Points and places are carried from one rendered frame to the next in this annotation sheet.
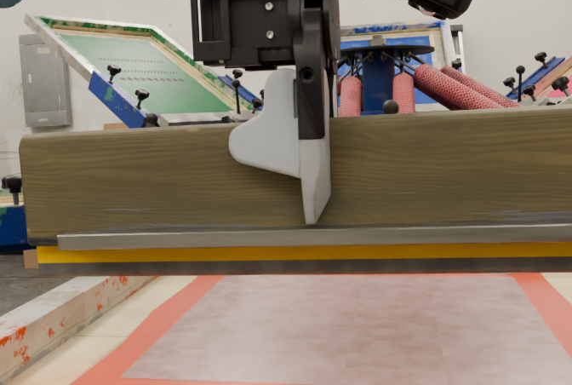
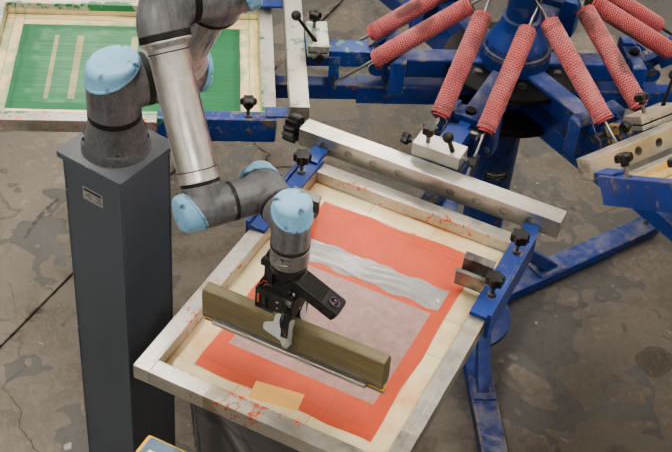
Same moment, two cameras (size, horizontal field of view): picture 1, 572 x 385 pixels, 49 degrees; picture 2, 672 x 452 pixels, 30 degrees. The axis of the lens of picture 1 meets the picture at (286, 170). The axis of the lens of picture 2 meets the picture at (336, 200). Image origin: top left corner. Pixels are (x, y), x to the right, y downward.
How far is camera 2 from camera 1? 223 cm
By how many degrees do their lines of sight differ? 37
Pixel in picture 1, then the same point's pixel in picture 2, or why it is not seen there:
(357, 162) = (299, 339)
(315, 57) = (284, 325)
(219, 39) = (263, 300)
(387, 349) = not seen: hidden behind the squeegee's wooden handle
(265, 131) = (273, 327)
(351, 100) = (469, 45)
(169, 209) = (246, 325)
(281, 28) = (280, 307)
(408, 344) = not seen: hidden behind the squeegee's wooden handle
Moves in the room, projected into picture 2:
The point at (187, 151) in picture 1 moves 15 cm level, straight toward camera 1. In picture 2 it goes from (253, 315) to (239, 371)
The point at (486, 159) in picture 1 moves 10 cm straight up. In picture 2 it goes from (333, 353) to (337, 317)
